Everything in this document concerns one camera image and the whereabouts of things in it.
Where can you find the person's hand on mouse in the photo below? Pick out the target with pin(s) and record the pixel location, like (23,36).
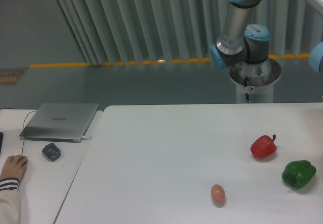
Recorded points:
(14,167)

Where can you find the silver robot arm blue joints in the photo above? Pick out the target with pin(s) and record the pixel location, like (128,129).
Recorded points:
(237,43)

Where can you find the cream striped sleeve forearm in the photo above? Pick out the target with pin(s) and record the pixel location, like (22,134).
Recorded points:
(10,200)

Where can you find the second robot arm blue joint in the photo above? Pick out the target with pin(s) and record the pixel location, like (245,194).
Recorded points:
(315,59)

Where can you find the black keyboard edge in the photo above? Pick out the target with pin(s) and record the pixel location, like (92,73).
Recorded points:
(1,141)

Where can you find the silver closed laptop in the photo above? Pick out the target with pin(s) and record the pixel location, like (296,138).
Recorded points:
(60,122)

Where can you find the grey pleated curtain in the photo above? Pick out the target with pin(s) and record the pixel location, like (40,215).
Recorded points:
(122,31)

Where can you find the brown egg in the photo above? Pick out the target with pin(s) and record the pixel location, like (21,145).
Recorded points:
(218,194)

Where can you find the red bell pepper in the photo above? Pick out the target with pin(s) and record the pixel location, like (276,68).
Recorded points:
(264,146)

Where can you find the green bell pepper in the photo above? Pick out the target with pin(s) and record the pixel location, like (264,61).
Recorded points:
(298,174)

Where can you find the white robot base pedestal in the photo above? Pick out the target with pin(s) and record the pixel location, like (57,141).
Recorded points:
(255,82)

